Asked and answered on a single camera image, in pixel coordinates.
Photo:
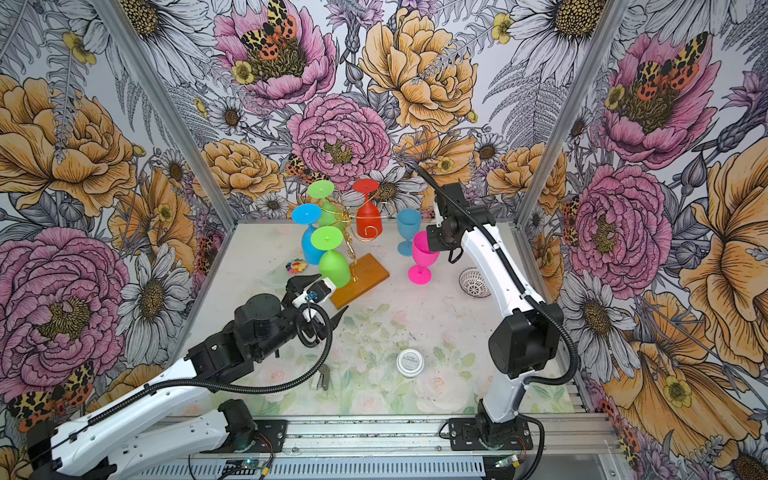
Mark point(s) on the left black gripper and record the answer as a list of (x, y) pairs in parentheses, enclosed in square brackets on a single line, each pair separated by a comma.
[(323, 329)]

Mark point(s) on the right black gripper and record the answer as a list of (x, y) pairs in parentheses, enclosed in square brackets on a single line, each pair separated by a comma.
[(434, 242)]

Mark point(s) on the light blue wine glass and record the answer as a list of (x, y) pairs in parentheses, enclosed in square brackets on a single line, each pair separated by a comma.
[(408, 225)]

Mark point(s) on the green wine glass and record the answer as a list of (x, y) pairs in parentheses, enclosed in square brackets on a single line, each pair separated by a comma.
[(332, 264), (321, 192)]

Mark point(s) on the magenta wine glass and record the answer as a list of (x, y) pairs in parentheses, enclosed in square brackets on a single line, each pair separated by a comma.
[(424, 258)]

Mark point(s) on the cyan wine glass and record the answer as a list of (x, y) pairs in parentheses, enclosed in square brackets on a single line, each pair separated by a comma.
[(308, 215)]

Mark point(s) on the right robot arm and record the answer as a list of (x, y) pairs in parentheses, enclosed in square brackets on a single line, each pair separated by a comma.
[(530, 346)]

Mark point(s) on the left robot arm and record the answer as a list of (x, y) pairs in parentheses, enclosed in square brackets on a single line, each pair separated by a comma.
[(194, 405)]

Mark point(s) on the orange wooden rack base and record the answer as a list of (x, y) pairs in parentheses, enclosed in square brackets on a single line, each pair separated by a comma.
[(367, 273)]

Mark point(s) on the red wine glass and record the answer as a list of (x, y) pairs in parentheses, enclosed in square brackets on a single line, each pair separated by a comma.
[(368, 220)]

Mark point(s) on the clear dish with candies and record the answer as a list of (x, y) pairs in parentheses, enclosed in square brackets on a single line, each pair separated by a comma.
[(278, 277)]

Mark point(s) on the white mesh sink strainer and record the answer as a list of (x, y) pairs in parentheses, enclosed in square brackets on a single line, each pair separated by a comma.
[(472, 283)]

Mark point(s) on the small grey key fob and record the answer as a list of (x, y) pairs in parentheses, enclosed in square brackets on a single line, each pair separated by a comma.
[(324, 377)]

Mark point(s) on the white round jar lid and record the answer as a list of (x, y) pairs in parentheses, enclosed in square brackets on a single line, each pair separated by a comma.
[(410, 363)]

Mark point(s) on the gold wire glass rack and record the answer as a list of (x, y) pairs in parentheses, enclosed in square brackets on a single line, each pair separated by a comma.
[(347, 225)]

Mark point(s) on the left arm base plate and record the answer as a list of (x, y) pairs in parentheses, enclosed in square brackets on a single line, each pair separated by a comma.
[(258, 437)]

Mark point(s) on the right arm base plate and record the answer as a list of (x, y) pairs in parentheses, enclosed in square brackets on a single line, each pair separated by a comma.
[(478, 434)]

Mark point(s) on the aluminium front rail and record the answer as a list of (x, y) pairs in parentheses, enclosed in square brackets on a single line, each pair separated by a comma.
[(570, 446)]

